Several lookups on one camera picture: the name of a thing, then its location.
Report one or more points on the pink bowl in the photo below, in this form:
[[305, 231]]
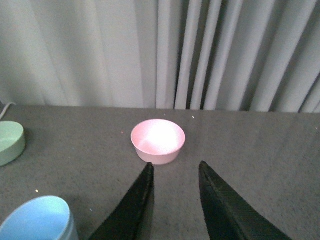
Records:
[[158, 141]]

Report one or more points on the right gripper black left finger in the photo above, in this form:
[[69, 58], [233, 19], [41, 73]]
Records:
[[133, 217]]

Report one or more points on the green bowl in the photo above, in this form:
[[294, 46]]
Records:
[[12, 141]]

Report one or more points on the white curtain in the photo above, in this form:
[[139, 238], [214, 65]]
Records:
[[231, 55]]

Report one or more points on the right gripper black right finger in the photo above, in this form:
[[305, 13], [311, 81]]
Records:
[[227, 215]]

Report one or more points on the light blue cup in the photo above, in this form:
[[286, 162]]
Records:
[[42, 218]]

